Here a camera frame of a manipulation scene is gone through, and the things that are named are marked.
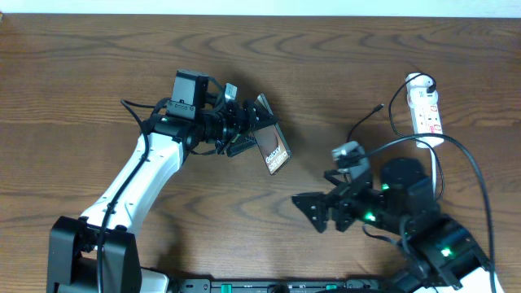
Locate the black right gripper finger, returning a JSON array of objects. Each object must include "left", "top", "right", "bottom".
[
  {"left": 291, "top": 192, "right": 338, "bottom": 233},
  {"left": 324, "top": 168, "right": 350, "bottom": 186}
]

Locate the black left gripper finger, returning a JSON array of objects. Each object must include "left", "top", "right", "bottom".
[
  {"left": 243, "top": 100, "right": 278, "bottom": 131},
  {"left": 225, "top": 135, "right": 257, "bottom": 157}
]

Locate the gold Samsung Galaxy smartphone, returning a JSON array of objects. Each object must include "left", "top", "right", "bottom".
[{"left": 253, "top": 93, "right": 292, "bottom": 176}]

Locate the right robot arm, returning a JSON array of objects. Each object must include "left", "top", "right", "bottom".
[{"left": 292, "top": 158, "right": 502, "bottom": 292}]

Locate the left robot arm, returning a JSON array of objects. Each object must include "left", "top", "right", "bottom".
[{"left": 46, "top": 69, "right": 278, "bottom": 292}]

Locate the white power strip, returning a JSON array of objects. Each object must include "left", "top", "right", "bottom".
[{"left": 405, "top": 72, "right": 443, "bottom": 134}]

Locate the white power strip cord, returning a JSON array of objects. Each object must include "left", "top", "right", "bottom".
[{"left": 429, "top": 147, "right": 440, "bottom": 196}]

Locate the black left camera cable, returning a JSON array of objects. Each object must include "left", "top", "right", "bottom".
[{"left": 95, "top": 98, "right": 172, "bottom": 293}]

